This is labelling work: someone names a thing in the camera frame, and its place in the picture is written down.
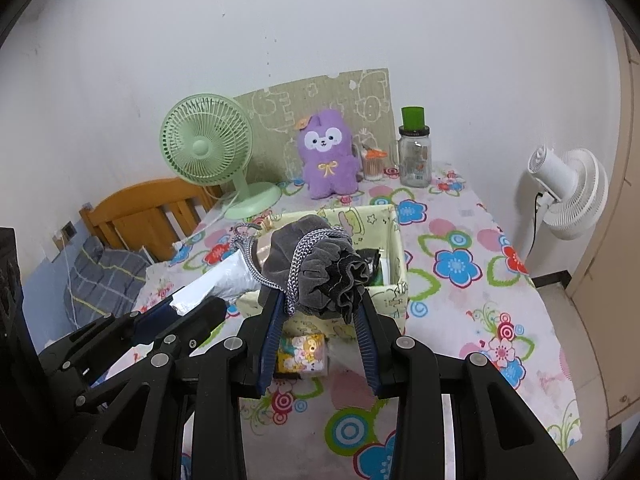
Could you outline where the yellow cartoon tissue pack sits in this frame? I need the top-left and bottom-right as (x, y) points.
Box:
(276, 334), (329, 377)

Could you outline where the grey drawstring pouch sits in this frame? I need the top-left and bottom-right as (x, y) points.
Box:
(232, 214), (371, 324)

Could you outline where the beige gauze roll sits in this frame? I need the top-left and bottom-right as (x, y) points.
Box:
(169, 235), (271, 315)

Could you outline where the clear plastic bag bundle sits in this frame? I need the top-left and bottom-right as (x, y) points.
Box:
(328, 338), (364, 376)

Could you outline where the black plastic bag roll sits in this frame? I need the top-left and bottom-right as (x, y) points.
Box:
(357, 248), (381, 286)

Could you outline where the grey plaid pillow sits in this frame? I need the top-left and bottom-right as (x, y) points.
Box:
(63, 236), (151, 330)

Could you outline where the floral tablecloth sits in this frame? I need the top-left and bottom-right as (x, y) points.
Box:
(98, 161), (584, 480)

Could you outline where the beige door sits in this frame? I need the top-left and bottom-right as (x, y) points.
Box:
(567, 14), (639, 428)

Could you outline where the green desk fan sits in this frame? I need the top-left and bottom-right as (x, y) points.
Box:
(160, 93), (281, 220)

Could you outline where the yellow cartoon fabric box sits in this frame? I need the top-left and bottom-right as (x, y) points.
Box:
(234, 204), (409, 344)

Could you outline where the purple plush toy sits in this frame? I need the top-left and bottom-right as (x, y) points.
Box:
(297, 108), (360, 200)

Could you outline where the cotton swab container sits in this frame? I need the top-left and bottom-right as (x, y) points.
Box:
(360, 145), (388, 181)

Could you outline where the white floor fan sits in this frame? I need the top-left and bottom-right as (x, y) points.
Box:
(527, 145), (608, 240)

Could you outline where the glass mug jar green lid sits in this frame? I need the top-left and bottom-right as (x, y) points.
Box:
(396, 105), (432, 188)

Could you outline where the green cartoon cardboard panel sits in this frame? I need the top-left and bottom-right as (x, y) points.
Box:
(235, 68), (396, 183)

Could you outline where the white fan power cable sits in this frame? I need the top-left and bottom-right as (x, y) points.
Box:
(171, 188), (241, 254)

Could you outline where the wall power outlet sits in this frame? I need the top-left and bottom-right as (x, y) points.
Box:
(61, 222), (77, 240)

